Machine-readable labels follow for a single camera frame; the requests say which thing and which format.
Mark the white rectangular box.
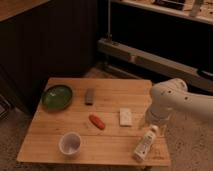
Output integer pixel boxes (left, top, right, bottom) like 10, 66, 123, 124
119, 108, 132, 126

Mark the white plastic cup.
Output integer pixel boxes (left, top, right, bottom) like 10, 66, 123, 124
58, 132, 81, 157

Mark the wooden table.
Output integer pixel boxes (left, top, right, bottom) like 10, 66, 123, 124
16, 77, 172, 167

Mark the wooden shelf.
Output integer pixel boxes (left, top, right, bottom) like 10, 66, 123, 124
112, 0, 213, 25

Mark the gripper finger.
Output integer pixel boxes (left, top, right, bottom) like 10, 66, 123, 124
143, 120, 149, 128

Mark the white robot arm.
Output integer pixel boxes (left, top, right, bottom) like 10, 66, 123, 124
145, 78, 213, 126

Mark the red oblong object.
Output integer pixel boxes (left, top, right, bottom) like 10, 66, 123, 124
89, 115, 105, 130

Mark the dark rectangular block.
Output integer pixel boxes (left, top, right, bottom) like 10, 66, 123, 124
85, 88, 94, 105

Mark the vertical metal pole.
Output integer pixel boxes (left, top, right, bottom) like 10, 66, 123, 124
107, 0, 111, 41

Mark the green bowl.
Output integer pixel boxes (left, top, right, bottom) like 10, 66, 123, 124
41, 85, 73, 110

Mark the grey metal beam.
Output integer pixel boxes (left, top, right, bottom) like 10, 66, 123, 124
98, 38, 213, 93

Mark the white plastic bottle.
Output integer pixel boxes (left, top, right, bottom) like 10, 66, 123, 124
133, 125, 159, 162

